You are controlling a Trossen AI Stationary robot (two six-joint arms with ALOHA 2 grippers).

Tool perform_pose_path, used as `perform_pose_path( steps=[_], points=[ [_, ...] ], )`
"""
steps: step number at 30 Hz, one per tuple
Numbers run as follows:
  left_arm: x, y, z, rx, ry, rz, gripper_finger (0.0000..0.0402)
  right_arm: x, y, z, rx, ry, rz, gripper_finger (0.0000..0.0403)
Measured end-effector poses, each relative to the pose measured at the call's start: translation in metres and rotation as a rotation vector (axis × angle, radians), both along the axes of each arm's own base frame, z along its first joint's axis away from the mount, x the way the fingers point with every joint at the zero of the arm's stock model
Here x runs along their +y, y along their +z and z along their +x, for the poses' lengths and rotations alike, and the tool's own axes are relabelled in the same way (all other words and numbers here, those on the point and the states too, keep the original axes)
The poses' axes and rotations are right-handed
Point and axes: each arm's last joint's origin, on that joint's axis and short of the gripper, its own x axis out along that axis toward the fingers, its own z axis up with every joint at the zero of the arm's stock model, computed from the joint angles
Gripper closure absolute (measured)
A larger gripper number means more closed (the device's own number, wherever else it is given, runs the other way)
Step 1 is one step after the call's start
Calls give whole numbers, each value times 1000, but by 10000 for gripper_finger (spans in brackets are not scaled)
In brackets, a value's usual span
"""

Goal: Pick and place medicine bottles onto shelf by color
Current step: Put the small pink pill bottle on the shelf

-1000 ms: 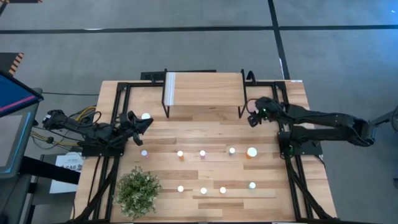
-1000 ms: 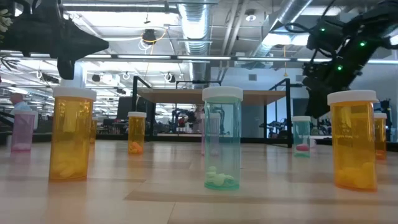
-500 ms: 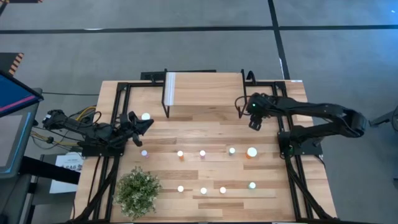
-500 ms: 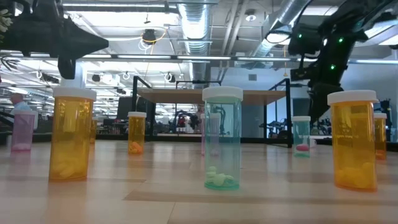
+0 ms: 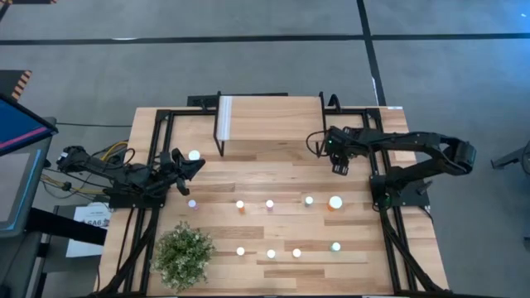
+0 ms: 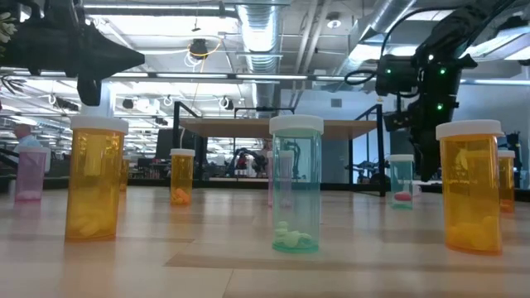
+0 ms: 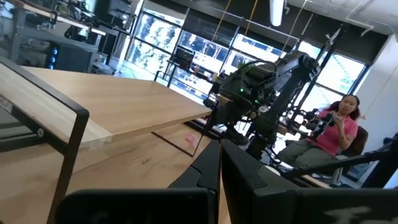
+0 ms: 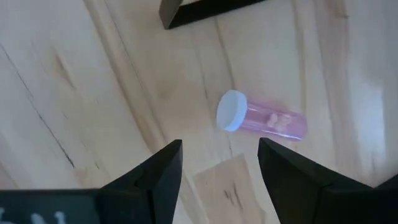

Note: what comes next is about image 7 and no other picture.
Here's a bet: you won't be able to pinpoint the seated person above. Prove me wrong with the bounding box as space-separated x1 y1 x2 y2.
277 94 361 170

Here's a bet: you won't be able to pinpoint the brown chair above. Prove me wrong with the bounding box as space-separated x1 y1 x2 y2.
337 125 370 159

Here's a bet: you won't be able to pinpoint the pink medicine bottle white cap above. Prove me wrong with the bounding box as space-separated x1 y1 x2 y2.
185 133 199 149

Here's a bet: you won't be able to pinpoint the black office chair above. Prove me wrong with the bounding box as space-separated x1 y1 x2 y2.
154 45 196 88

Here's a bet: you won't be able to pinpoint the wooden shelf black metal frame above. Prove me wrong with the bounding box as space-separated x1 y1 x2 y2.
0 57 213 224

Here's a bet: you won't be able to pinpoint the wood top workbench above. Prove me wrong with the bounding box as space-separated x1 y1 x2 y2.
7 0 108 65

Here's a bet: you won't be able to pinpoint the black handheld device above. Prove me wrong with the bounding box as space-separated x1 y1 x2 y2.
306 110 338 138

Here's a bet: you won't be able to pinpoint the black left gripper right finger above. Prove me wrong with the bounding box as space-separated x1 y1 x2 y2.
220 139 398 224

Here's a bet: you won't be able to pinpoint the black computer tower blue lights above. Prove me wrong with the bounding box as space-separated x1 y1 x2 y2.
45 40 102 74

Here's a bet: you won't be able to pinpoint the white ceiling light tube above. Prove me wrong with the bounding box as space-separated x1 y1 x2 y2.
269 0 285 27

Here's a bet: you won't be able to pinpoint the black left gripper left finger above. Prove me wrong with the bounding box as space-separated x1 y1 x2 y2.
55 139 221 224

